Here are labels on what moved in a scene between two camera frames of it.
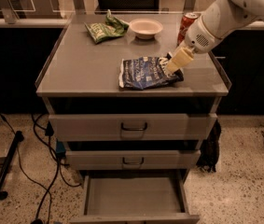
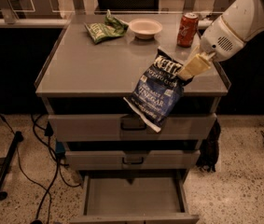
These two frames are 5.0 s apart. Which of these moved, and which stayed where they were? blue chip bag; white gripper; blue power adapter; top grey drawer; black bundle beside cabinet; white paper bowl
Moved: white gripper; blue chip bag
Stayed: black bundle beside cabinet; blue power adapter; white paper bowl; top grey drawer
